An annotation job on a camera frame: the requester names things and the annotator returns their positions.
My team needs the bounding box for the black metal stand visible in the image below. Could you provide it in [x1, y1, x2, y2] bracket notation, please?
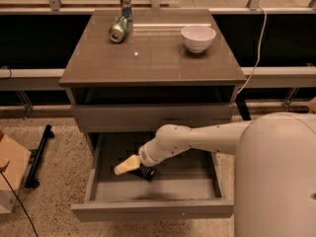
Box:
[25, 124, 54, 189]

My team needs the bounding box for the grey drawer cabinet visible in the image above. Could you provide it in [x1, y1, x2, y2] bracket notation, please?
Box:
[58, 8, 248, 151]

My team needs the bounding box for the thin black cable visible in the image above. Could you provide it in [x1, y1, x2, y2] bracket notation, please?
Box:
[0, 168, 40, 237]

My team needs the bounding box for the cardboard box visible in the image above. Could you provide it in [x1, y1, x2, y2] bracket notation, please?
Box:
[0, 131, 31, 214]

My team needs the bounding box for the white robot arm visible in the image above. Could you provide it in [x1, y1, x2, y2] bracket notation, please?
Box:
[115, 113, 316, 237]

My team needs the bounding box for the white cable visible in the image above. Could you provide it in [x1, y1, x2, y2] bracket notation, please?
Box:
[236, 6, 268, 96]

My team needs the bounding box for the green soda can lying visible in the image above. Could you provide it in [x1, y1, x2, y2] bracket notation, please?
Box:
[109, 16, 128, 42]

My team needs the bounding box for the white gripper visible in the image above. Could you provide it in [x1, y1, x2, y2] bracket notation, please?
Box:
[114, 138, 179, 175]

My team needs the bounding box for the black rxbar chocolate wrapper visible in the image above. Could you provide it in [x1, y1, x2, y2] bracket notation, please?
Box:
[130, 164, 156, 182]

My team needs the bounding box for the white ceramic bowl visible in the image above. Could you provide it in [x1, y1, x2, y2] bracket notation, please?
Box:
[181, 25, 216, 53]

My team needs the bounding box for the closed grey upper drawer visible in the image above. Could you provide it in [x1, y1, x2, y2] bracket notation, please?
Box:
[73, 105, 233, 132]

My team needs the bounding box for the open grey middle drawer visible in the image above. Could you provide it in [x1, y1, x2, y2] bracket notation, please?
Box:
[71, 132, 234, 221]

